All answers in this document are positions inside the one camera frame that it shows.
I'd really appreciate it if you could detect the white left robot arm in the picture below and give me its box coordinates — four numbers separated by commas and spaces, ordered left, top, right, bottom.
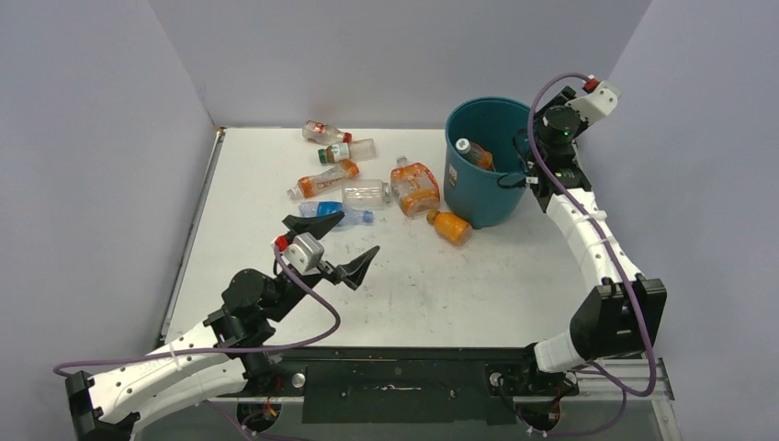
65, 211, 380, 440

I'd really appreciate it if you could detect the red cap clear bottle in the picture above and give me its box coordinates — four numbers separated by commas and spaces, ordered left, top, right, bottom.
302, 120, 353, 145

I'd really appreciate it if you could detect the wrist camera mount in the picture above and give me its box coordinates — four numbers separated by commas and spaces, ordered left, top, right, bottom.
566, 75, 622, 126
275, 232, 324, 276

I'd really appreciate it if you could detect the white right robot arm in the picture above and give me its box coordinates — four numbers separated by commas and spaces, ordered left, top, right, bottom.
514, 85, 667, 393

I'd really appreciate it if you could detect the slim orange label bottle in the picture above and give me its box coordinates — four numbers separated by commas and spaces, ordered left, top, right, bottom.
287, 160, 360, 200

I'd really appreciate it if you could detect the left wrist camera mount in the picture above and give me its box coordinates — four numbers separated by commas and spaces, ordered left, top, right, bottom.
275, 232, 324, 276

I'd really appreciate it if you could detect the crushed orange label bottle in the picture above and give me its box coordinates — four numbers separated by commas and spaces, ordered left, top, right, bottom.
389, 155, 441, 218

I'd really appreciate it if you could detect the green cap coffee bottle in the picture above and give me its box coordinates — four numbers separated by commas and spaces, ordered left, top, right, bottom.
317, 139, 378, 164

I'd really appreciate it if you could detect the blue label crushed bottle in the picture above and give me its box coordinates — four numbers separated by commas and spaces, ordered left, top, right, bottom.
299, 201, 375, 227

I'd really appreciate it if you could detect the large orange label bottle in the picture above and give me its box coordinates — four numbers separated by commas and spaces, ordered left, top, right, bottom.
454, 138, 494, 171

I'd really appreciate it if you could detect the clear plastic jar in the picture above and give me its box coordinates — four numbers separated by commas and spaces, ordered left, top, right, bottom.
342, 179, 391, 210

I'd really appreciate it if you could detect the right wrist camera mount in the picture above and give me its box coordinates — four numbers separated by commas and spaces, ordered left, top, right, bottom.
566, 75, 622, 126

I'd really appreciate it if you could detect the black base frame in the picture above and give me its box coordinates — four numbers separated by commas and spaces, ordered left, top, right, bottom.
152, 345, 585, 426

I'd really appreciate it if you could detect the orange juice bottle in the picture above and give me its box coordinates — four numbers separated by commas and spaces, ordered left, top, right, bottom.
426, 210, 472, 246

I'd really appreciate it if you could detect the teal plastic bin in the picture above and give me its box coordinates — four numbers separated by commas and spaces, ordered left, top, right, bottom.
443, 96, 529, 230

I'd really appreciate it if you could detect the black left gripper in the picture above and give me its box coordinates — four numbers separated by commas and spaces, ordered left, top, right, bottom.
265, 211, 377, 322

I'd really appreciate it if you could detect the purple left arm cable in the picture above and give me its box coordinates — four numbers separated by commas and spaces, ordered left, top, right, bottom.
52, 243, 342, 379

